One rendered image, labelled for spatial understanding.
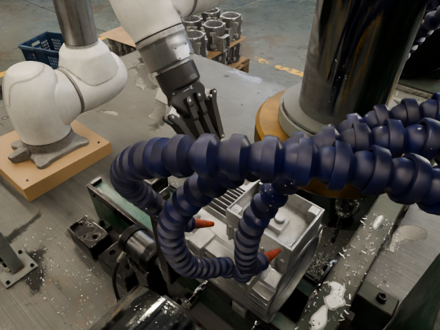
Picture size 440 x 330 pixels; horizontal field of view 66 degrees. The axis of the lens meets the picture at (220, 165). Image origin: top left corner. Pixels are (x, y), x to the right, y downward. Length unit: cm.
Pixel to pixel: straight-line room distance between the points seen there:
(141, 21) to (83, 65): 58
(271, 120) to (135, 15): 30
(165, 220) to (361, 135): 15
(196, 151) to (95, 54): 101
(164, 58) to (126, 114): 84
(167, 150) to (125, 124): 119
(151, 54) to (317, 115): 33
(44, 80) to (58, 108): 9
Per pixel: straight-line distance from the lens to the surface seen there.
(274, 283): 54
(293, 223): 57
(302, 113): 36
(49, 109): 110
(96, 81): 116
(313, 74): 34
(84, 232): 93
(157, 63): 60
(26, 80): 108
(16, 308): 95
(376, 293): 77
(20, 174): 118
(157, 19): 59
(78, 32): 114
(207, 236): 59
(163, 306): 44
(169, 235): 27
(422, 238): 107
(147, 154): 18
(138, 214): 85
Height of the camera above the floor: 155
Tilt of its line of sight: 42 degrees down
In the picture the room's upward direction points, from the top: straight up
